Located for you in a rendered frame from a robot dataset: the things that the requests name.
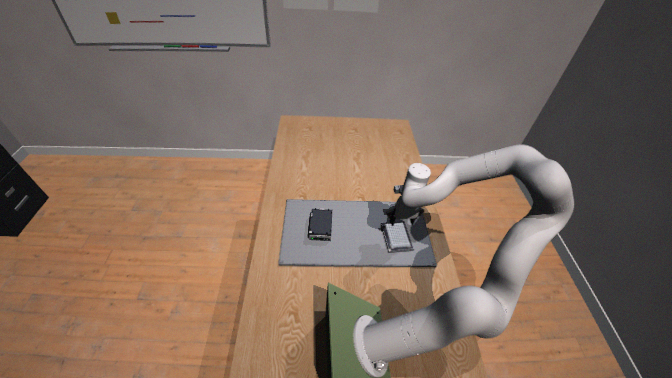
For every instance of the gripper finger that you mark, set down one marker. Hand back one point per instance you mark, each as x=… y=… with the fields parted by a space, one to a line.
x=392 y=218
x=413 y=220

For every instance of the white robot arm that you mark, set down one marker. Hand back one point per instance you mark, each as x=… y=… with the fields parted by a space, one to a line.
x=470 y=310

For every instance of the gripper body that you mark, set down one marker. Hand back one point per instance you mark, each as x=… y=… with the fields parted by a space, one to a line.
x=403 y=212

